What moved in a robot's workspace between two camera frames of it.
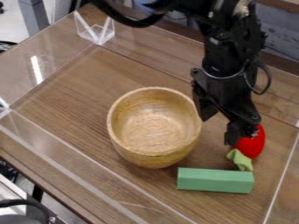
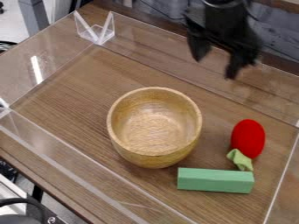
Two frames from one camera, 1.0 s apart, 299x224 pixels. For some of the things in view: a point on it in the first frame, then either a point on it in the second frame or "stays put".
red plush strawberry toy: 247,149 stays put
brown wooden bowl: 153,124 stays put
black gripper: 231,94 → 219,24
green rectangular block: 216,180 stays put
